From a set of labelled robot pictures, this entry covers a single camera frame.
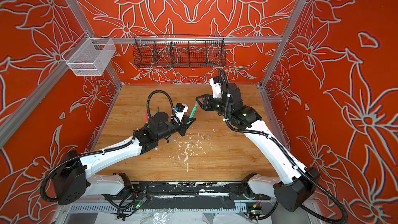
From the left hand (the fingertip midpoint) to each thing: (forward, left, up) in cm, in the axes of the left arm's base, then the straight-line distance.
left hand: (193, 116), depth 73 cm
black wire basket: (+47, +13, +6) cm, 49 cm away
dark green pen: (+19, +27, -22) cm, 40 cm away
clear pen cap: (+2, -1, +8) cm, 8 cm away
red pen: (+13, +33, -24) cm, 43 cm away
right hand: (+3, -1, +10) cm, 11 cm away
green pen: (-1, 0, +4) cm, 4 cm away
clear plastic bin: (+34, +66, +8) cm, 75 cm away
